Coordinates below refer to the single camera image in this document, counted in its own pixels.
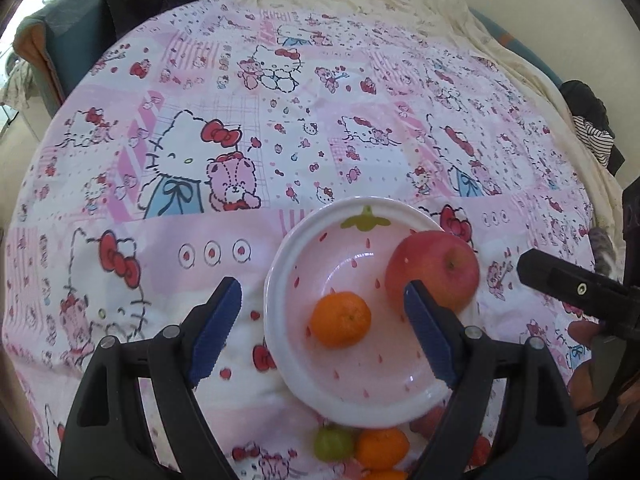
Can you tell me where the small red fruit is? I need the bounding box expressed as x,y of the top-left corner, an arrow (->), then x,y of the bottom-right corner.
468,436 -> 491,469

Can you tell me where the pink strawberry ceramic bowl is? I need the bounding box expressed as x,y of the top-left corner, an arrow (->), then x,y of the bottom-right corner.
264,196 -> 480,428

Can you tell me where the orange tangerine front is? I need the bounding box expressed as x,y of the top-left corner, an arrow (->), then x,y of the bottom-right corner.
361,469 -> 408,480

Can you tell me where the grey white cat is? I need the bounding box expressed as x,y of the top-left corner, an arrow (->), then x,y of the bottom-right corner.
588,226 -> 622,282

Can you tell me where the pink Hello Kitty bedsheet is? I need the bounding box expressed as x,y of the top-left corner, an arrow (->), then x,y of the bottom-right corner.
2,0 -> 592,479

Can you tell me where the person's right hand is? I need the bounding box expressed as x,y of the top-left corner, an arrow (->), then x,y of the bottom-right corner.
566,320 -> 640,449

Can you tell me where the red strawberry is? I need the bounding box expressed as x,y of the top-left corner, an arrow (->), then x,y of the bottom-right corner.
409,405 -> 446,440

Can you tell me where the orange tangerine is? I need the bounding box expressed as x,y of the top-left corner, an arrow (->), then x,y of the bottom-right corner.
361,469 -> 408,480
354,428 -> 410,470
308,292 -> 372,349

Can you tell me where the green lime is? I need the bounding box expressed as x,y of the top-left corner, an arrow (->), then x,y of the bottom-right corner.
314,425 -> 355,463

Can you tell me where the striped garment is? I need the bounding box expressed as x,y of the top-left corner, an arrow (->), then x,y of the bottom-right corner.
573,116 -> 614,167

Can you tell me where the red apple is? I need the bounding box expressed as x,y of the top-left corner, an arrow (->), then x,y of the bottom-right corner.
384,231 -> 480,314

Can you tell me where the black clothes pile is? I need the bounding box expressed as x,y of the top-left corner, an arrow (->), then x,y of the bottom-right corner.
560,80 -> 625,176

